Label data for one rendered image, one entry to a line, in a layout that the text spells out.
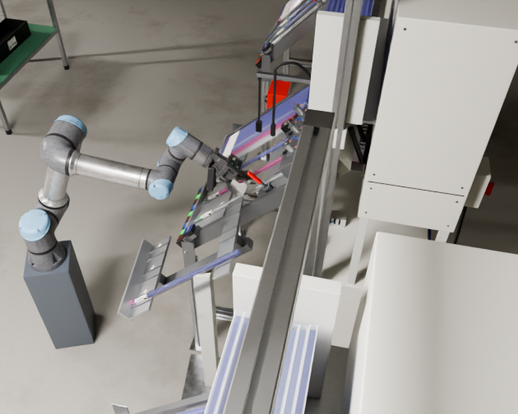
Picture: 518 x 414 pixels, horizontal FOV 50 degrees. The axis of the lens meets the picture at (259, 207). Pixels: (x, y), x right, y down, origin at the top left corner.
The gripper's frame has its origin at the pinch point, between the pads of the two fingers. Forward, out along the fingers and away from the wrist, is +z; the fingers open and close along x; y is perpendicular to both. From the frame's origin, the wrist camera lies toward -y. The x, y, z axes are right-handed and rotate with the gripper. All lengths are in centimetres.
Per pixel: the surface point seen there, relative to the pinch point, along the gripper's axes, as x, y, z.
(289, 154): -1.2, 25.0, 0.7
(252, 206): -9.9, 3.2, 1.6
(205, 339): -32, -52, 21
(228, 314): -13, -56, 29
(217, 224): -9.9, -14.4, -2.7
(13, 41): 168, -158, -148
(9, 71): 140, -157, -135
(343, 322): -10, -25, 67
